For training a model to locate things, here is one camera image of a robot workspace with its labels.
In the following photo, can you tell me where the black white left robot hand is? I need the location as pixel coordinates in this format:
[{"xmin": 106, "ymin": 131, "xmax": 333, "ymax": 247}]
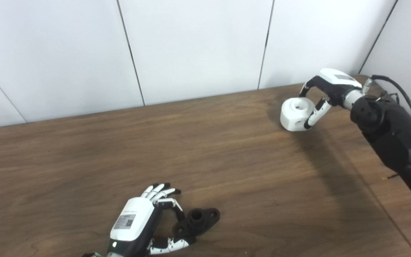
[{"xmin": 106, "ymin": 183, "xmax": 196, "ymax": 257}]

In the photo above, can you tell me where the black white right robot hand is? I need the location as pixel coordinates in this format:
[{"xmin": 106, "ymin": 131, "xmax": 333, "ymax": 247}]
[{"xmin": 299, "ymin": 68, "xmax": 363, "ymax": 130}]

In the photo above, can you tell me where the round white piece with holes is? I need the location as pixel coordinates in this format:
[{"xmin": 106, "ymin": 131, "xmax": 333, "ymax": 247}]
[{"xmin": 280, "ymin": 97, "xmax": 317, "ymax": 132}]

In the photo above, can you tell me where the black flanged holder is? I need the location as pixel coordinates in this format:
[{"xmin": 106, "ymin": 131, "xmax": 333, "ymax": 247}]
[{"xmin": 174, "ymin": 208, "xmax": 221, "ymax": 238}]

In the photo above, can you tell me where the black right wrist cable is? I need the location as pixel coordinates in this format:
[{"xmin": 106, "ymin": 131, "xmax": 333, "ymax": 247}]
[{"xmin": 362, "ymin": 75, "xmax": 411, "ymax": 126}]

